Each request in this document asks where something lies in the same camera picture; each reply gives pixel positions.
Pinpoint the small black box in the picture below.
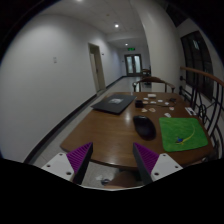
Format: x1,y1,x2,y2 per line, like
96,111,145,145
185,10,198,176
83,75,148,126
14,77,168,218
135,100,144,108

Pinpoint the black computer mouse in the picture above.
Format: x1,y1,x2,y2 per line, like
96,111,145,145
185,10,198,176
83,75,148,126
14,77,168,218
133,115,156,140

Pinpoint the green mouse pad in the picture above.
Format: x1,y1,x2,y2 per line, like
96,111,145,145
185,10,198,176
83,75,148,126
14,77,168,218
159,117,208,152

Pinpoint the white card on table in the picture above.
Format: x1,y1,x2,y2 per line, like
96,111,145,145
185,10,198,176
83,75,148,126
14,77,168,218
147,94,156,98

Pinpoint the dark window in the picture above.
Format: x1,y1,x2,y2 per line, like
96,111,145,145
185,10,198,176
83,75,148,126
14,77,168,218
181,31,214,100

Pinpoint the white label right edge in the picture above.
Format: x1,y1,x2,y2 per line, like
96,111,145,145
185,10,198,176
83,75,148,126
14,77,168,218
185,107,197,116

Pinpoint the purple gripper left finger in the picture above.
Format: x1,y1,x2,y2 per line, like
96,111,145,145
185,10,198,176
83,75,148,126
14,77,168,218
41,142,94,185

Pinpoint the glass double door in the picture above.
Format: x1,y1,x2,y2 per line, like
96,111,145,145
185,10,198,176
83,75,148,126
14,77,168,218
125,54,142,76

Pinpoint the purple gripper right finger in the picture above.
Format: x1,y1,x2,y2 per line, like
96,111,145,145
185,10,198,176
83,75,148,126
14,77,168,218
132,142,184,186

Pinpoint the black laptop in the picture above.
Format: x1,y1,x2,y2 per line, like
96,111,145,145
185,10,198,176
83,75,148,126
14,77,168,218
92,94,135,114

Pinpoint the white side door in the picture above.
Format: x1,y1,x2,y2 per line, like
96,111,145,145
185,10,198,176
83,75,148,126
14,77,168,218
88,43,105,92

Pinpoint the wooden chair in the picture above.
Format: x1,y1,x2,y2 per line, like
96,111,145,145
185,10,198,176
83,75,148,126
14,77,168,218
132,76,176,94

